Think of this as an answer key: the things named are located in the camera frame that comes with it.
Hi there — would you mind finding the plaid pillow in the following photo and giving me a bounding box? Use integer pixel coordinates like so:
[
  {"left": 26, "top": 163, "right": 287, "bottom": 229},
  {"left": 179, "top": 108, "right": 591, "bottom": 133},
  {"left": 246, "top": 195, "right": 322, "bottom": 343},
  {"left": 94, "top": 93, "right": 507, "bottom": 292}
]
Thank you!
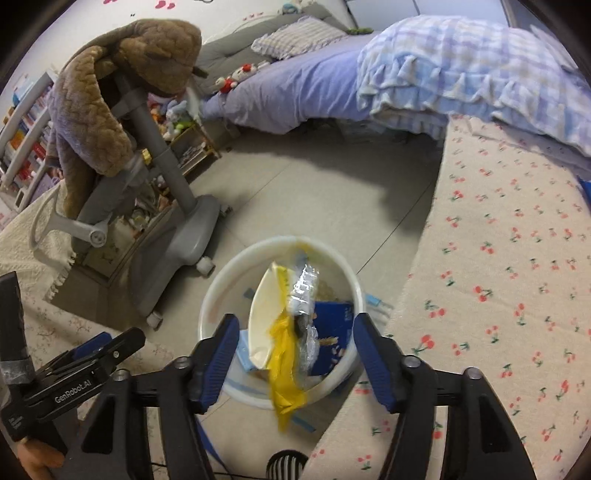
[{"left": 252, "top": 16, "right": 345, "bottom": 61}]

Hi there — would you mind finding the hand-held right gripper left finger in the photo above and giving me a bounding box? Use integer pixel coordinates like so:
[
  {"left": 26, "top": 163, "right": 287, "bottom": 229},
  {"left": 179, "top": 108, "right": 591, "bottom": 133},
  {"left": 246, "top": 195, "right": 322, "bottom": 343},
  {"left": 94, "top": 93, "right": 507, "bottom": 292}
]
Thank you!
[{"left": 65, "top": 314, "right": 241, "bottom": 480}]

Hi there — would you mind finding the white plastic bin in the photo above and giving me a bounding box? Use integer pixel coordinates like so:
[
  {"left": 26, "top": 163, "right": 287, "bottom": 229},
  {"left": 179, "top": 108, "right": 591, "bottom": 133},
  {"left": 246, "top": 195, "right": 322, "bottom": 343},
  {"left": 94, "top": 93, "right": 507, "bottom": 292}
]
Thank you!
[{"left": 198, "top": 236, "right": 366, "bottom": 410}]

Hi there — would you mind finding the white bookshelf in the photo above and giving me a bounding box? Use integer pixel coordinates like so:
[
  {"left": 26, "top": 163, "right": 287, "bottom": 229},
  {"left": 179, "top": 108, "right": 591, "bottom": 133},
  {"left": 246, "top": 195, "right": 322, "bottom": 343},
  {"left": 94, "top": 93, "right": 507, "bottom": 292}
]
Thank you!
[{"left": 0, "top": 71, "right": 63, "bottom": 213}]

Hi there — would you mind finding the crushed clear plastic bottle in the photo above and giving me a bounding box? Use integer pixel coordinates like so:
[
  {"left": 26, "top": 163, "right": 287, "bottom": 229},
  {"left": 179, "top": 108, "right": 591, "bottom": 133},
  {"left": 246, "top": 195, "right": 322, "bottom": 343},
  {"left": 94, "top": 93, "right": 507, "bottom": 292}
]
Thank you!
[{"left": 286, "top": 258, "right": 320, "bottom": 376}]

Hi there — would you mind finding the low wooden toy shelf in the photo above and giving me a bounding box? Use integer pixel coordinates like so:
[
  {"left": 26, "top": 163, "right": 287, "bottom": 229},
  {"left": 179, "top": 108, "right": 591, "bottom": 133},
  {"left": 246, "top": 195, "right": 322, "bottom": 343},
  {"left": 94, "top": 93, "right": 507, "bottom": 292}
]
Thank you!
[{"left": 148, "top": 92, "right": 222, "bottom": 176}]

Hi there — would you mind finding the grey chair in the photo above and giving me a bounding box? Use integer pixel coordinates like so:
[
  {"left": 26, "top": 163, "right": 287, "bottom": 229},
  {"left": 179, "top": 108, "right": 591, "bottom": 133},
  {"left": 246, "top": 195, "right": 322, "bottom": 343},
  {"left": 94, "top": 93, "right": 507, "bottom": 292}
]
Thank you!
[{"left": 28, "top": 69, "right": 222, "bottom": 330}]

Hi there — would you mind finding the brown quilted jacket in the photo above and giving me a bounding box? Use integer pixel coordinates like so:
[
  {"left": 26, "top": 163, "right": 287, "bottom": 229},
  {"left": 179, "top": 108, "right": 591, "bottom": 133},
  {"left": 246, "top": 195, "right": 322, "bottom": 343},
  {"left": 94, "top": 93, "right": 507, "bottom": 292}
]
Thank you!
[{"left": 46, "top": 18, "right": 204, "bottom": 220}]

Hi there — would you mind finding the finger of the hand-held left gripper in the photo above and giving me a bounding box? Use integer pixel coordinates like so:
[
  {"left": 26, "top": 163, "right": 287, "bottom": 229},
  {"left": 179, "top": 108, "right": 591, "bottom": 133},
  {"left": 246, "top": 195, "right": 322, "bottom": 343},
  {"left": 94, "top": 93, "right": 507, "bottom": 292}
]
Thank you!
[
  {"left": 69, "top": 327, "right": 147, "bottom": 377},
  {"left": 44, "top": 332, "right": 114, "bottom": 370}
]

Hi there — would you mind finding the striped round object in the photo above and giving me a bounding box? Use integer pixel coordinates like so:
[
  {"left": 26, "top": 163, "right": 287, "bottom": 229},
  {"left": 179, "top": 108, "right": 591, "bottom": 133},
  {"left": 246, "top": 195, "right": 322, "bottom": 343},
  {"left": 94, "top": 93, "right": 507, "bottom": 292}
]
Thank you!
[{"left": 267, "top": 450, "right": 309, "bottom": 480}]

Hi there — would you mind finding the yellow snack wrapper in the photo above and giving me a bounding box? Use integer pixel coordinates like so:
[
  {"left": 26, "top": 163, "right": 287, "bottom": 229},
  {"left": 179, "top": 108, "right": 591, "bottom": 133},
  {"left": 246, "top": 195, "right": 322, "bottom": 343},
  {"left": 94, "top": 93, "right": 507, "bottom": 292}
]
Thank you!
[{"left": 248, "top": 261, "right": 309, "bottom": 433}]

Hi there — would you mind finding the person's left hand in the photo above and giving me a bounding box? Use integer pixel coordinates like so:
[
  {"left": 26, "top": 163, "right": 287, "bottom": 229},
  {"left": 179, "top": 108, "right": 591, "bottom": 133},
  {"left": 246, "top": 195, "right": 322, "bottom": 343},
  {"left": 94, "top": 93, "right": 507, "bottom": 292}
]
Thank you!
[{"left": 18, "top": 438, "right": 66, "bottom": 480}]

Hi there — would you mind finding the cherry print tablecloth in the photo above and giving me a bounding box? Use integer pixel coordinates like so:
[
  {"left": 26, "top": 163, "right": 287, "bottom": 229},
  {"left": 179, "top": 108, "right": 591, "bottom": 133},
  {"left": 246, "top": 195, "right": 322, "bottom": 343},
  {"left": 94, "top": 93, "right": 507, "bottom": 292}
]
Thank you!
[{"left": 305, "top": 113, "right": 591, "bottom": 480}]

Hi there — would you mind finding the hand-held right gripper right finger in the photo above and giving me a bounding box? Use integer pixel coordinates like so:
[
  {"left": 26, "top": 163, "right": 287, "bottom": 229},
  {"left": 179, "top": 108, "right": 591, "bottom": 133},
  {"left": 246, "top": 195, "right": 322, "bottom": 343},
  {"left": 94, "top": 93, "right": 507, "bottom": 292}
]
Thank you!
[{"left": 353, "top": 313, "right": 536, "bottom": 480}]

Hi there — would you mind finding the blue plaid ruffled blanket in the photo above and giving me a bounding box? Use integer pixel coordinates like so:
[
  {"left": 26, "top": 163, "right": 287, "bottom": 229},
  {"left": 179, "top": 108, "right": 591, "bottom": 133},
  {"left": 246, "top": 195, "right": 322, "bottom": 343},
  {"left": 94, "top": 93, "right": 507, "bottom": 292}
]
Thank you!
[{"left": 358, "top": 14, "right": 591, "bottom": 155}]

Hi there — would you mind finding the red and white plush toy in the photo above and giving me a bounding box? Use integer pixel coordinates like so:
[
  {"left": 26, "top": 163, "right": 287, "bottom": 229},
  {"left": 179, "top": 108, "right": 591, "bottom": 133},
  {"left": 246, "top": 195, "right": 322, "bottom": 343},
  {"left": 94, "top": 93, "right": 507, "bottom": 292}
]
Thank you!
[{"left": 215, "top": 62, "right": 259, "bottom": 95}]

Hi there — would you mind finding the pink cat wall decal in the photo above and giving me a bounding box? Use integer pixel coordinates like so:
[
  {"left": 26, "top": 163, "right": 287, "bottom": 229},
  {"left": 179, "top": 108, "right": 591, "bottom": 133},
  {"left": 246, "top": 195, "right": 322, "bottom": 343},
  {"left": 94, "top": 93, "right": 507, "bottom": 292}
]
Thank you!
[{"left": 102, "top": 0, "right": 177, "bottom": 11}]

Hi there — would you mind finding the dark blue carton box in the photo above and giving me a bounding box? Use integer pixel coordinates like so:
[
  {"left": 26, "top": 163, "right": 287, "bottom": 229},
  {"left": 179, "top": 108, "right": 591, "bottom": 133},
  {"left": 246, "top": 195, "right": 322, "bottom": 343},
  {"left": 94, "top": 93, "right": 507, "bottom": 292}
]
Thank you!
[{"left": 311, "top": 301, "right": 356, "bottom": 376}]

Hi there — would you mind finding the cream rug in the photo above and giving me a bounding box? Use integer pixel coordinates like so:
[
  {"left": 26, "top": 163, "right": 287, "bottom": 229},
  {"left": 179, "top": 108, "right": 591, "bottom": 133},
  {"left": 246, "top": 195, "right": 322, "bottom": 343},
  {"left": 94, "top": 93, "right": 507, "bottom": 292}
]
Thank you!
[{"left": 0, "top": 185, "right": 204, "bottom": 480}]

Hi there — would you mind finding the bed with purple sheet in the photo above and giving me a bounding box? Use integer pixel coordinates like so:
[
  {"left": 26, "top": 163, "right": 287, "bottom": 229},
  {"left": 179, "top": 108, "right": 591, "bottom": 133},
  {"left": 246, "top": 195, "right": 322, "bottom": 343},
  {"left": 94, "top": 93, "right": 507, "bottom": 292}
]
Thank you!
[{"left": 194, "top": 0, "right": 591, "bottom": 158}]

